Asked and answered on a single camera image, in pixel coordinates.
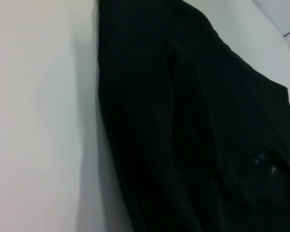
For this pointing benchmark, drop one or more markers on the black shirt with white print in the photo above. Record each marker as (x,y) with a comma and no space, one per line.
(183,108)

